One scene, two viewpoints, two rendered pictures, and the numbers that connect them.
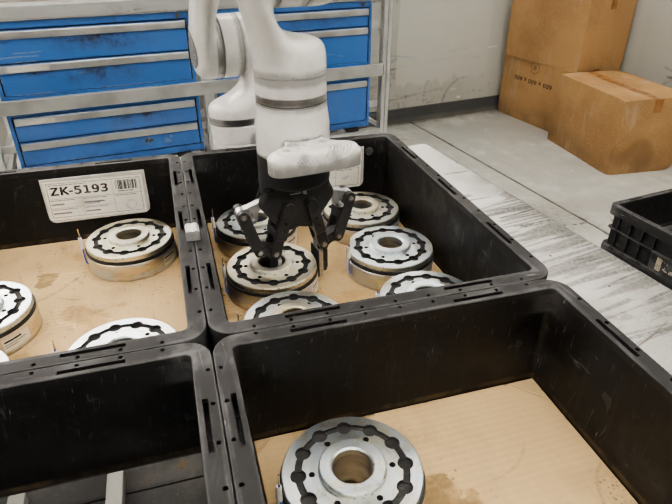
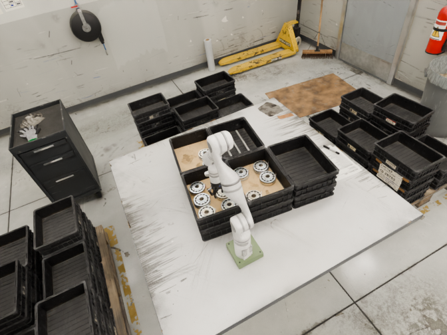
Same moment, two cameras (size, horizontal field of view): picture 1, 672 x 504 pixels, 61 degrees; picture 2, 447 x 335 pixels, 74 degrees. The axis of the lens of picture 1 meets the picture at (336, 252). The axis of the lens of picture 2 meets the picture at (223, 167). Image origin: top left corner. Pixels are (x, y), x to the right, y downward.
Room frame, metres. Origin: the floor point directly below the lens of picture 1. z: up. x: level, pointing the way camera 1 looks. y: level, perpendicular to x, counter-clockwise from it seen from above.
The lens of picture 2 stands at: (1.77, 0.18, 2.26)
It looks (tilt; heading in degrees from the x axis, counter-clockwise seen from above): 44 degrees down; 184
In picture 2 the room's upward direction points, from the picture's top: 9 degrees counter-clockwise
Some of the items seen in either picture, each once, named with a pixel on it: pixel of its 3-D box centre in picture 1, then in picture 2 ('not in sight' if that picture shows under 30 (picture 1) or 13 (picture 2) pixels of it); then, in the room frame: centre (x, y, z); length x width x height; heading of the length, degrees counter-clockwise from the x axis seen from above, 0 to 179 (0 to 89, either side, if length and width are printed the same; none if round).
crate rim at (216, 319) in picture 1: (329, 211); (211, 189); (0.57, 0.01, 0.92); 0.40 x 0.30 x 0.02; 16
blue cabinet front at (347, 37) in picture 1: (297, 74); not in sight; (2.56, 0.17, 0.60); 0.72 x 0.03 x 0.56; 114
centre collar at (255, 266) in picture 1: (271, 262); not in sight; (0.55, 0.07, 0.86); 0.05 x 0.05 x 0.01
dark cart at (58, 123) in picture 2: not in sight; (61, 158); (-0.48, -1.55, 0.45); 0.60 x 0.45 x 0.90; 24
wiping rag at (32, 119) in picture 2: not in sight; (32, 118); (-0.57, -1.64, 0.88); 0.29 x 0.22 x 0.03; 24
